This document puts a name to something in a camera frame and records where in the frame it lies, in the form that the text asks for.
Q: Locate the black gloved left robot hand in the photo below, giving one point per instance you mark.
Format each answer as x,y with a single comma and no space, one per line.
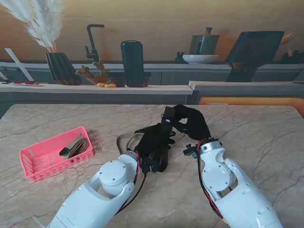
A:
152,140

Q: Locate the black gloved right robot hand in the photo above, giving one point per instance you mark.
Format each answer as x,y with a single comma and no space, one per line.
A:
197,126

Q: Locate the dark brown woven belt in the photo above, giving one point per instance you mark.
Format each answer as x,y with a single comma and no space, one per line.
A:
167,114

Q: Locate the beige woven belt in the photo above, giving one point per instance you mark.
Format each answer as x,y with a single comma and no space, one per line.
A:
78,147

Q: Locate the pink plastic storage basket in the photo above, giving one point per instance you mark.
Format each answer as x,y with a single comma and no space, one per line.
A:
40,164

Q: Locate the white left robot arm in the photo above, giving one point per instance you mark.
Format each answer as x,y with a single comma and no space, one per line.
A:
99,194

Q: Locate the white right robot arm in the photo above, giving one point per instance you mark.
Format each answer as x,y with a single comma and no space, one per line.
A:
237,187

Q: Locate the olive flat canvas belt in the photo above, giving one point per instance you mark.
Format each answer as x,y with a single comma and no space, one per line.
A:
118,142

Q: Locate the grey kitchen counter wood top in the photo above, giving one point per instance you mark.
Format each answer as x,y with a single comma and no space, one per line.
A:
142,95

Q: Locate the dark low tray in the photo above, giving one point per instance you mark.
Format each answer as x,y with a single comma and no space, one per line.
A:
147,74

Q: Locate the white ceramic bowl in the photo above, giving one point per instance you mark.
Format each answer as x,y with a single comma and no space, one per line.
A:
200,58

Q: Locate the orange citrus fruit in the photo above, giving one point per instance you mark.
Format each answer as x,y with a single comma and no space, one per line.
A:
100,84
110,85

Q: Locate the small black cup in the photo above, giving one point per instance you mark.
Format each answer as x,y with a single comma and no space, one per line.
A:
179,58

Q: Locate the tall black cylinder container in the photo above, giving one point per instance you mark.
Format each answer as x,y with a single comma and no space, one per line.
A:
132,64

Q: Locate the grey ceramic jug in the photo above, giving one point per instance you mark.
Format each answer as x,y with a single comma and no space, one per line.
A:
209,44

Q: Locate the cactus plant in bowl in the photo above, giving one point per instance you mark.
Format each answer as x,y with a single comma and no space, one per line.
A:
102,70

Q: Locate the dark tilted panel stand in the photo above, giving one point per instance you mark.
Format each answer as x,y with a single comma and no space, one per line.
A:
251,54

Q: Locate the dark ribbed vase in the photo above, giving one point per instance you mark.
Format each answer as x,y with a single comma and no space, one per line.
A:
60,69

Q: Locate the black kitchen faucet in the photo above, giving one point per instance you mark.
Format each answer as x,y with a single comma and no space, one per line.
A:
91,40

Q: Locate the yellow wooden spatula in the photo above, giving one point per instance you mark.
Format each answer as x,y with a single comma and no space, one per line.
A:
287,38

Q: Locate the plate with red food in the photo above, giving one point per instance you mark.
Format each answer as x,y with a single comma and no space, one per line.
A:
26,83

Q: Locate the white leaning board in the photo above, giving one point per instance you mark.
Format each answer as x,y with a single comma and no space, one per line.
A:
19,64

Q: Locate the white pampas grass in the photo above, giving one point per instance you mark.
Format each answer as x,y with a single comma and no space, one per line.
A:
45,26

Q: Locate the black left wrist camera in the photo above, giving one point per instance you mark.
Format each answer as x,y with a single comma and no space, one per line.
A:
149,166

